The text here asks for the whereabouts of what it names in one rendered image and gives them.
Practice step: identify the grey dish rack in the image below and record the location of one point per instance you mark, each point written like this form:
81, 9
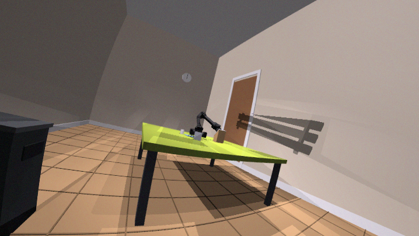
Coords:
197, 136

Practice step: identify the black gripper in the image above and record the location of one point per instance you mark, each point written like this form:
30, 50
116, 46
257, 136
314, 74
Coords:
192, 132

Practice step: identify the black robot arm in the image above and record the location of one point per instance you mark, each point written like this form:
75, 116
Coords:
203, 115

